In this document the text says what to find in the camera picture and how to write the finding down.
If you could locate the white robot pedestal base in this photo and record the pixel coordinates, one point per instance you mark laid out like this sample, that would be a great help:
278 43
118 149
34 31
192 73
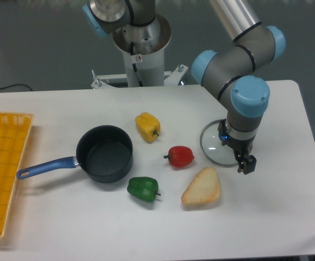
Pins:
143 50

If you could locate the red bell pepper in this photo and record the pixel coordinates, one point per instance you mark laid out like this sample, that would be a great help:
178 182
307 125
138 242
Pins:
179 156

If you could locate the green bell pepper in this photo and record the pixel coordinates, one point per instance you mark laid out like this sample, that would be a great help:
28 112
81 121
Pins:
143 188

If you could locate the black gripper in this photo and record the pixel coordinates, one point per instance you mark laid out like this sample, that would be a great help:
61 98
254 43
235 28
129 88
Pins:
241 143

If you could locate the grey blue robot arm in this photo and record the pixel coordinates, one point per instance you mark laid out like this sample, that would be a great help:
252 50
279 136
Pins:
228 77

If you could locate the triangle toast bread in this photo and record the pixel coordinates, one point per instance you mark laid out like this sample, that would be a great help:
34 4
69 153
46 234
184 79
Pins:
203 189

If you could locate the yellow woven basket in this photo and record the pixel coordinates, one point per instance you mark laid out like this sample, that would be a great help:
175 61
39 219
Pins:
14 133

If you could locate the glass pot lid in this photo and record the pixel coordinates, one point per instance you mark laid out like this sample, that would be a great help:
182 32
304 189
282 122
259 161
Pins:
212 148

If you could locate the dark pot blue handle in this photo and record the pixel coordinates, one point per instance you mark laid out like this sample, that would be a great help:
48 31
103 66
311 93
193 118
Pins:
105 153

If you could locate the yellow bell pepper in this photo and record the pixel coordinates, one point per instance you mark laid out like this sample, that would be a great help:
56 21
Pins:
148 127

